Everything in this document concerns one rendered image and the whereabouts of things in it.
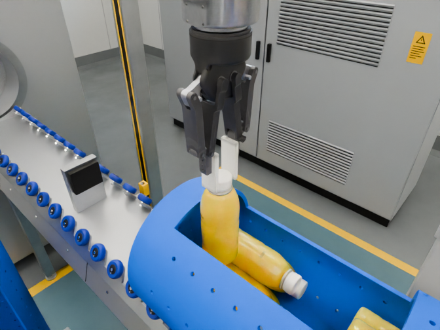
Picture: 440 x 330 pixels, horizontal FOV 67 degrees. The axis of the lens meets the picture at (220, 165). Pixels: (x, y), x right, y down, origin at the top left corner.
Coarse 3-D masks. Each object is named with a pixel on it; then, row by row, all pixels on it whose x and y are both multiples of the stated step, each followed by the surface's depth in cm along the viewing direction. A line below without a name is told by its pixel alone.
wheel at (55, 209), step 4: (52, 204) 95; (56, 204) 95; (48, 208) 96; (52, 208) 95; (56, 208) 94; (60, 208) 95; (48, 212) 96; (52, 212) 95; (56, 212) 94; (60, 212) 95; (52, 216) 94; (56, 216) 94
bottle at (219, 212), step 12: (204, 192) 54; (228, 192) 52; (204, 204) 53; (216, 204) 52; (228, 204) 52; (204, 216) 54; (216, 216) 53; (228, 216) 53; (204, 228) 56; (216, 228) 54; (228, 228) 55; (204, 240) 58; (216, 240) 56; (228, 240) 56; (216, 252) 58; (228, 252) 58
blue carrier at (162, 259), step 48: (192, 192) 60; (240, 192) 68; (144, 240) 57; (192, 240) 72; (288, 240) 69; (144, 288) 58; (192, 288) 50; (240, 288) 47; (336, 288) 65; (384, 288) 57
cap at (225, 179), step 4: (220, 172) 53; (224, 172) 53; (228, 172) 53; (220, 176) 52; (224, 176) 52; (228, 176) 52; (220, 180) 51; (224, 180) 51; (228, 180) 51; (220, 184) 51; (224, 184) 51; (228, 184) 51; (220, 188) 51; (224, 188) 51; (228, 188) 52
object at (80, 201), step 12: (96, 156) 97; (60, 168) 92; (72, 168) 92; (84, 168) 94; (96, 168) 97; (72, 180) 92; (84, 180) 95; (96, 180) 98; (72, 192) 95; (84, 192) 99; (96, 192) 102; (84, 204) 100
